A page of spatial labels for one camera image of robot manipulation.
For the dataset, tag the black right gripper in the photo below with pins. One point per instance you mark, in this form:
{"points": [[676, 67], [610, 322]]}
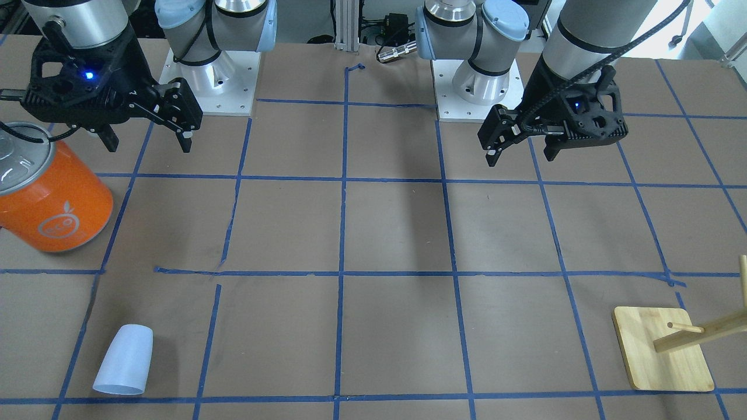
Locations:
{"points": [[133, 77]]}

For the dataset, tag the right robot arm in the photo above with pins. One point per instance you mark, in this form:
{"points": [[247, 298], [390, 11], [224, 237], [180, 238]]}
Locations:
{"points": [[198, 31]]}

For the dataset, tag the aluminium frame post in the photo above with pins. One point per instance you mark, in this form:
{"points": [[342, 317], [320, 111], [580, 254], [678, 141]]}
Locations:
{"points": [[346, 25]]}

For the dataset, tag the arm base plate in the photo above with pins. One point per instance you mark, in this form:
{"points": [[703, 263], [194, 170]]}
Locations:
{"points": [[224, 87], [464, 96]]}

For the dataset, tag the orange can with silver lid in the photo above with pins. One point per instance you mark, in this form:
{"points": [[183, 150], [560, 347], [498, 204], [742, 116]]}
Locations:
{"points": [[50, 199]]}

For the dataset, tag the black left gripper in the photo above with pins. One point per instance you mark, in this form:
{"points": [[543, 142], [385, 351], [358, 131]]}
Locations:
{"points": [[538, 88]]}

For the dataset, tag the white plastic cup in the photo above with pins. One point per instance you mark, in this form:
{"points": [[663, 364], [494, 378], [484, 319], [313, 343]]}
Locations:
{"points": [[125, 366]]}

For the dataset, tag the wooden cup rack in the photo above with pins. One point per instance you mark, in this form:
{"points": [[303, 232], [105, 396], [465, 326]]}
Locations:
{"points": [[661, 346]]}

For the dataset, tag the silver metal connector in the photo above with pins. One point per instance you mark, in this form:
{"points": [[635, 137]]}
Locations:
{"points": [[396, 53]]}

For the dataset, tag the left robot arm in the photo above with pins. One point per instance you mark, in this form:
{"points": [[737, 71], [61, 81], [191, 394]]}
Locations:
{"points": [[488, 35]]}

